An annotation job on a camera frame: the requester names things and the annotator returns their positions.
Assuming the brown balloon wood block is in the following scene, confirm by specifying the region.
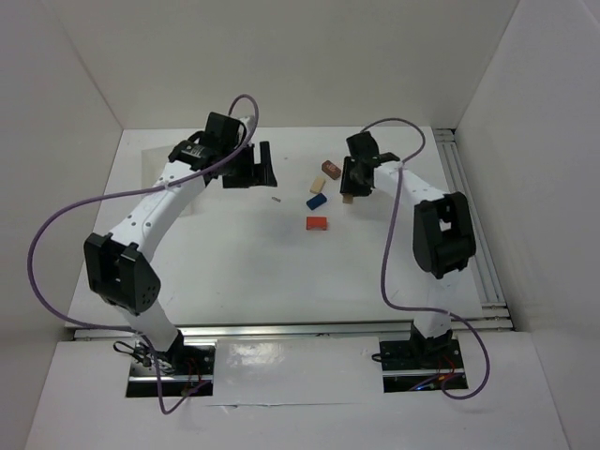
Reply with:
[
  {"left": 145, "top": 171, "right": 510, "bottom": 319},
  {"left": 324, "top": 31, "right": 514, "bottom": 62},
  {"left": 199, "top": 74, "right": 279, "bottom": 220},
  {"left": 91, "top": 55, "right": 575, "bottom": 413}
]
[{"left": 321, "top": 160, "right": 342, "bottom": 180}]

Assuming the blue wood block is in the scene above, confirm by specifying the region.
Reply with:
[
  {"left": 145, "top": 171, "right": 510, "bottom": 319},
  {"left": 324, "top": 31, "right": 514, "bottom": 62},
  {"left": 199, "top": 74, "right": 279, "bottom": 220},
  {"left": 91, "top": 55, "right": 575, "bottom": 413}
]
[{"left": 306, "top": 193, "right": 327, "bottom": 211}]

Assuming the red arch wood block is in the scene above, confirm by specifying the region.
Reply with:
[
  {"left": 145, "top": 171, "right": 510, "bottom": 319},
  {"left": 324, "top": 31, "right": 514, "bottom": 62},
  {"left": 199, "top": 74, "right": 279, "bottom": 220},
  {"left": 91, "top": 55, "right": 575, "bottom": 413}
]
[{"left": 306, "top": 216, "right": 328, "bottom": 231}]

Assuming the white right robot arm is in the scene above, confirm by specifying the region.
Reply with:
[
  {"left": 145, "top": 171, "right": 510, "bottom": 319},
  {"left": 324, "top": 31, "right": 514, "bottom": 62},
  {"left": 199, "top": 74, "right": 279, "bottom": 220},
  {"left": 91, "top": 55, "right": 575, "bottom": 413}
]
[{"left": 340, "top": 131, "right": 476, "bottom": 360}]

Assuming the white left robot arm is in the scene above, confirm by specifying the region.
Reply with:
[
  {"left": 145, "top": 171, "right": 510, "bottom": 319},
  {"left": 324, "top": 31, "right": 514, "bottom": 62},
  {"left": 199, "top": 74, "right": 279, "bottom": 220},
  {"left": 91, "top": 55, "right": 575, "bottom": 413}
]
[{"left": 83, "top": 112, "right": 277, "bottom": 368}]

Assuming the aluminium rail right side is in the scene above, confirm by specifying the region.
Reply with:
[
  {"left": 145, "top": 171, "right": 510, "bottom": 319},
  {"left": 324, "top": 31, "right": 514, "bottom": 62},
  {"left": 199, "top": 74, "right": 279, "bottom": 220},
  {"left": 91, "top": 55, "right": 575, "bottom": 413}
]
[{"left": 433, "top": 128, "right": 514, "bottom": 331}]

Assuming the aluminium rail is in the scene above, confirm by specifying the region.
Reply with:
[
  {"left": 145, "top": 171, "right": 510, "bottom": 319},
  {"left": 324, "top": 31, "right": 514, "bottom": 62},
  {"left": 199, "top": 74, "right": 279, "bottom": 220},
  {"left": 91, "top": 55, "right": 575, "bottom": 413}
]
[
  {"left": 433, "top": 128, "right": 514, "bottom": 331},
  {"left": 74, "top": 316, "right": 514, "bottom": 339}
]

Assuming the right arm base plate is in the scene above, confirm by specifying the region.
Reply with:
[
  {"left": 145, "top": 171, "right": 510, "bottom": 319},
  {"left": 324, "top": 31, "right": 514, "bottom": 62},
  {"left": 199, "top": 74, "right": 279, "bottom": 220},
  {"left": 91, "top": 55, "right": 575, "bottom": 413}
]
[{"left": 371, "top": 339, "right": 468, "bottom": 393}]

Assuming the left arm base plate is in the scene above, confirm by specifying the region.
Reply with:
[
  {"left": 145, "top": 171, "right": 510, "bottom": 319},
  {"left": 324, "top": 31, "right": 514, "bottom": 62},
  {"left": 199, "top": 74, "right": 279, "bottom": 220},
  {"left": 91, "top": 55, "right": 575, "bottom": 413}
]
[{"left": 112, "top": 340, "right": 216, "bottom": 398}]

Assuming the aluminium rail front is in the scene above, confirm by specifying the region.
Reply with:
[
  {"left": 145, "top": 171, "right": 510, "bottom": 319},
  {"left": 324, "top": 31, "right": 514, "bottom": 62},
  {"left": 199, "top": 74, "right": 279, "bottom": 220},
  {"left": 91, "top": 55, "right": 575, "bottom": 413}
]
[{"left": 74, "top": 316, "right": 514, "bottom": 339}]

